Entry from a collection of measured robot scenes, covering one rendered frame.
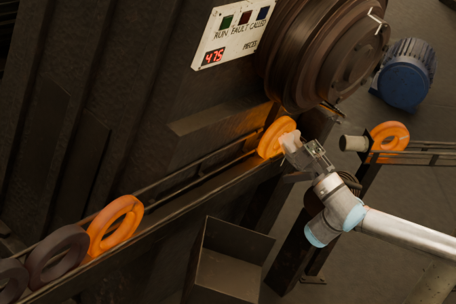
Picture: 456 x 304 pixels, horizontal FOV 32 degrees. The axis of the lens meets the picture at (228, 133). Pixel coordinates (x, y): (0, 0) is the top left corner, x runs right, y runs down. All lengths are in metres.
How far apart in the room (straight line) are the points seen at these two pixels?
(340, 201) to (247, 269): 0.38
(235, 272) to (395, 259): 1.50
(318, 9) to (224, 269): 0.75
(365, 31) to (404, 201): 1.88
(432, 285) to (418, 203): 0.95
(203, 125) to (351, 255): 1.44
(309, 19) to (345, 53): 0.14
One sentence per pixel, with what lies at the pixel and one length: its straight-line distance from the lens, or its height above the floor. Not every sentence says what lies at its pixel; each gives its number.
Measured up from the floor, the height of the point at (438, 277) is 0.30.
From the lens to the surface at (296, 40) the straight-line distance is 2.15.
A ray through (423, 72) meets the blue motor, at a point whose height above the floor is 0.31.
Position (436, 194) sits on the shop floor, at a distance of 4.17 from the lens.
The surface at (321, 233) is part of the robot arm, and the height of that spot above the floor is 0.60.
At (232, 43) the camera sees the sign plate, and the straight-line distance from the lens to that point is 2.11.
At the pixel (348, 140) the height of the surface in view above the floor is 0.69.
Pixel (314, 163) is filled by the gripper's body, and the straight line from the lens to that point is 2.45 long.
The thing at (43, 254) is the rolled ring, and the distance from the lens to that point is 1.86.
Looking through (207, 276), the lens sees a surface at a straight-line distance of 2.16.
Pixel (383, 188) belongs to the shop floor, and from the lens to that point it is 3.98.
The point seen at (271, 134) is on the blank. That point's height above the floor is 0.79.
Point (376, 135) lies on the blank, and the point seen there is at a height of 0.73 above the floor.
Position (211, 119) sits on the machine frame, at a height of 0.87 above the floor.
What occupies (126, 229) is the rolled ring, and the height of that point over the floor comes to 0.67.
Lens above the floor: 2.08
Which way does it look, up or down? 33 degrees down
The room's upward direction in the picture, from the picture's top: 24 degrees clockwise
